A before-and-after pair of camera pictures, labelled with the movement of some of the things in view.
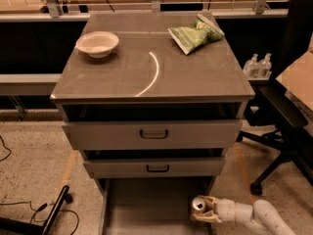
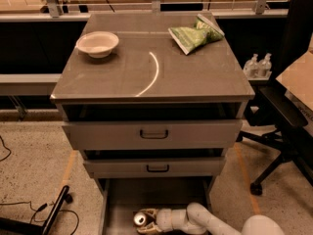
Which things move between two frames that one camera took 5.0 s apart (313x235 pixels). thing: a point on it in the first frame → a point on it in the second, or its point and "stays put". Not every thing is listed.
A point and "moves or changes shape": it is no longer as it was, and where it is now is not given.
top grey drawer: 156,134 stays put
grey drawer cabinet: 153,101 stays put
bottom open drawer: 152,206 stays put
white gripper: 225,210 → 163,219
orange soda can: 199,206 moves or changes shape
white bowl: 98,44 stays put
